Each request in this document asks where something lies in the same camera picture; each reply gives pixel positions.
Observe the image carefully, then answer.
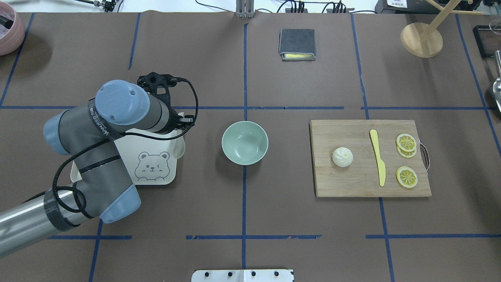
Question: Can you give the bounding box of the pink pot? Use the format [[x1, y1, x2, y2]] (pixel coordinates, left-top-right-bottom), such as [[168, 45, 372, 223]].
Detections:
[[0, 2, 25, 56]]

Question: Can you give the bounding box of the green ceramic bowl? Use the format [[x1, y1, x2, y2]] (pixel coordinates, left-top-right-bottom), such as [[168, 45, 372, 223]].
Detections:
[[221, 120, 269, 166]]

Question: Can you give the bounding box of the folded grey cloth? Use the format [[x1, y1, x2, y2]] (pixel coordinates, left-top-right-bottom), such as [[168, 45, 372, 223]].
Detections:
[[278, 29, 317, 61]]

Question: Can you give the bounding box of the white ceramic spoon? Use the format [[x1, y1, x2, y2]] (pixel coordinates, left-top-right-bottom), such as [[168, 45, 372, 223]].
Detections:
[[172, 136, 186, 159]]

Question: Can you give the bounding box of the upper lemon slice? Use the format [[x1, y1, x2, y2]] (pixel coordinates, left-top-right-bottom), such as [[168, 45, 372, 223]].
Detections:
[[396, 133, 417, 152]]

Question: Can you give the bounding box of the yellow plastic knife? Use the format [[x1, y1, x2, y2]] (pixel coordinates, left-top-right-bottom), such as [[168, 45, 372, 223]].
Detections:
[[369, 129, 386, 187]]

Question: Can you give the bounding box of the wooden mug stand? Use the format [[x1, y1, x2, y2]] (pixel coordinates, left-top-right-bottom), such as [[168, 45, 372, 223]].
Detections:
[[400, 0, 484, 58]]

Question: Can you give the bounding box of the metal post bracket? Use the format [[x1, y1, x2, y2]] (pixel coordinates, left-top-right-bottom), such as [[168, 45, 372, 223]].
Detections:
[[236, 0, 255, 18]]

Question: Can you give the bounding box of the metal scoop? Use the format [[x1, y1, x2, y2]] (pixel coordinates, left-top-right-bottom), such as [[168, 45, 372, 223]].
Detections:
[[492, 50, 501, 112]]

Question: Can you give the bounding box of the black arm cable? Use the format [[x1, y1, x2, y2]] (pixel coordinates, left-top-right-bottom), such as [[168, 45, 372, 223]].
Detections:
[[53, 78, 199, 228]]

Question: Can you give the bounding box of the wooden cutting board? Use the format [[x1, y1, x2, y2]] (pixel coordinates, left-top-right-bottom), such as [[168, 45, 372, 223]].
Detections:
[[310, 119, 432, 197]]

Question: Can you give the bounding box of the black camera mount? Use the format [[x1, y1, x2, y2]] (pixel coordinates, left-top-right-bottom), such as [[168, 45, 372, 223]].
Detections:
[[137, 72, 179, 105]]

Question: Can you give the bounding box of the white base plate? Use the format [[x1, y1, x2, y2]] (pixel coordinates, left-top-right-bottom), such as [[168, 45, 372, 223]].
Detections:
[[191, 269, 295, 282]]

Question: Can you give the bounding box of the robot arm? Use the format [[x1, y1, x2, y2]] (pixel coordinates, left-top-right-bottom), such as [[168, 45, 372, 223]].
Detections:
[[1, 75, 199, 257]]

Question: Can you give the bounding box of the lower lemon slice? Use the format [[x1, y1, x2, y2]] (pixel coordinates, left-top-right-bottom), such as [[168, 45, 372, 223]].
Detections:
[[395, 166, 418, 188]]

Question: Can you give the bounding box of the lemon slice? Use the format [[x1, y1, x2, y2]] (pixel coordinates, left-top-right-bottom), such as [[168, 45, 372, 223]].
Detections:
[[396, 133, 417, 152], [397, 146, 417, 158], [395, 166, 418, 188]]

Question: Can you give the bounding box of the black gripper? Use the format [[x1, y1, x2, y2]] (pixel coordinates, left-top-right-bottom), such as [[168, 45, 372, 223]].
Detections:
[[169, 111, 195, 134]]

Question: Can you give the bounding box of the cream bear tray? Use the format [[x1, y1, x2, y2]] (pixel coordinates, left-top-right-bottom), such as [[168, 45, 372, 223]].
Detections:
[[70, 128, 184, 186]]

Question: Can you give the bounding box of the dark picture frame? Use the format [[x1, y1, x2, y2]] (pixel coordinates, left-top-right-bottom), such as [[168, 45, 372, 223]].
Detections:
[[472, 25, 501, 58]]

